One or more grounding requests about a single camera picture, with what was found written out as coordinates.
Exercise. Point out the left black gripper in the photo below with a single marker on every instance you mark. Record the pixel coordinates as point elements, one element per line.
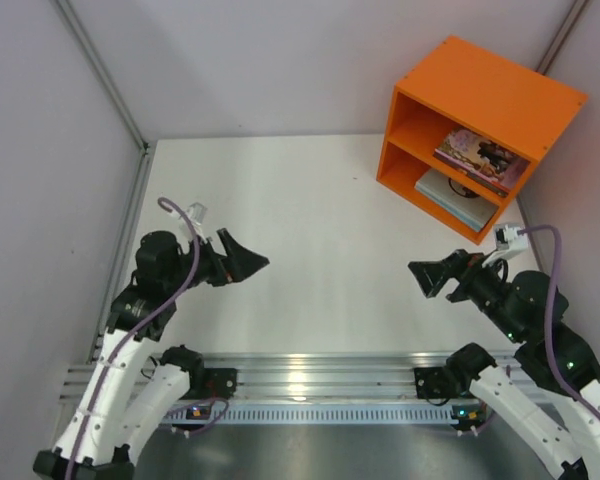
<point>222,261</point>

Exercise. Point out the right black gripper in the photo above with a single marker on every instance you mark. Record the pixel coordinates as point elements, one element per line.
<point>453,275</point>

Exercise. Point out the pale green Gatsby book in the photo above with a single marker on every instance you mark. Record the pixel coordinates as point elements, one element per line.
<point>464,204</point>

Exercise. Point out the dark cover paperback book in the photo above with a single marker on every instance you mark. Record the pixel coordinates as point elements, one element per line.
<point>481,173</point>

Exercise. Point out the pink Shakespeare story book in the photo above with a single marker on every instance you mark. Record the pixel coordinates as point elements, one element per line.
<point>466,144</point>

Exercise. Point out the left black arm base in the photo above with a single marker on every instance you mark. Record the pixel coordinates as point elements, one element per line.
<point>216,382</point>

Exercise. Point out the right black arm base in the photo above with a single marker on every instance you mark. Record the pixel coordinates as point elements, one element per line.
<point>433,386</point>

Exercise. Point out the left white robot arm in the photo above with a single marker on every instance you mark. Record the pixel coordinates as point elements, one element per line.
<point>111,426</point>

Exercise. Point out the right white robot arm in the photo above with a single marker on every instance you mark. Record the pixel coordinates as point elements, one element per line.
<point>559,361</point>

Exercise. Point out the orange wooden shelf cabinet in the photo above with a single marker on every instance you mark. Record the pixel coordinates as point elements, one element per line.
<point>459,84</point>

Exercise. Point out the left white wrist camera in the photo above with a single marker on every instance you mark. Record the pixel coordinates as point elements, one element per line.
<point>191,221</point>

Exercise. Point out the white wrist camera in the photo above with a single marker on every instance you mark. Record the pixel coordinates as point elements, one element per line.
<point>191,221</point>
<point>510,241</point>

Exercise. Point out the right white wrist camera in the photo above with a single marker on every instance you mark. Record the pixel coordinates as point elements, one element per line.
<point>510,241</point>

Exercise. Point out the aluminium mounting rail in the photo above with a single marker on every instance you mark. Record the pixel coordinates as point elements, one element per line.
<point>323,390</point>

